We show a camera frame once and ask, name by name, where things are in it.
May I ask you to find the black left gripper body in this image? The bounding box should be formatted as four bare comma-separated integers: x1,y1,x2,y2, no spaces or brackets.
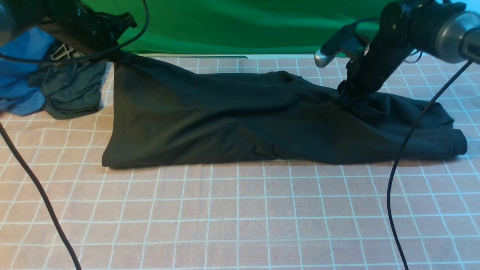
49,2,138,62

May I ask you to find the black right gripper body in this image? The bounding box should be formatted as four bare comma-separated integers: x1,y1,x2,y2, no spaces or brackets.
337,41,406,107

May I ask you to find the dark gray long-sleeve shirt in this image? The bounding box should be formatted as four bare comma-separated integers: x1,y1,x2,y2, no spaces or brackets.
101,51,468,168

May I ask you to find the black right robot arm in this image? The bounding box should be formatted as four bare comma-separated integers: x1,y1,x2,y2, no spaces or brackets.
337,0,480,107

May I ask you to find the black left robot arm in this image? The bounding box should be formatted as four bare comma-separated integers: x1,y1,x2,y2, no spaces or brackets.
0,0,150,64

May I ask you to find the dark crumpled garment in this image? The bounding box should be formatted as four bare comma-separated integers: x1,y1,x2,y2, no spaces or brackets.
27,61,108,120

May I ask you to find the green backdrop cloth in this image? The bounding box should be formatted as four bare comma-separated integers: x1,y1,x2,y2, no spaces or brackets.
81,0,387,57

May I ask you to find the blue crumpled garment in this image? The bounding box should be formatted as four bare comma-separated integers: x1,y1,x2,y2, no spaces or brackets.
0,28,55,116

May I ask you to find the pink checkered tablecloth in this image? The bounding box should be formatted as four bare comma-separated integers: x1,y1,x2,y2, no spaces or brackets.
1,65,479,270

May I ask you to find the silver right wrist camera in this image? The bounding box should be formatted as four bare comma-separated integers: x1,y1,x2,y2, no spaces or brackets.
314,21,370,68

